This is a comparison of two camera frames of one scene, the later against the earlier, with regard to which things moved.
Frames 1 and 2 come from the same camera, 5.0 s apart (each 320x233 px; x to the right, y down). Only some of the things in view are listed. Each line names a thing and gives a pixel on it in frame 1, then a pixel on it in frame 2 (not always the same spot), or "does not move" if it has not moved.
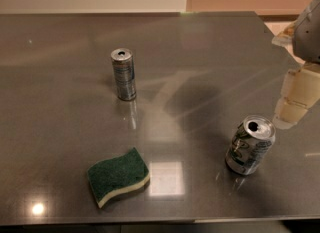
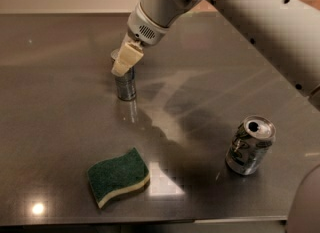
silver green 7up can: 250,144 does not move
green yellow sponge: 115,174 does not move
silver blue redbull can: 123,63 does not move
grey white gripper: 308,38 -> 144,29
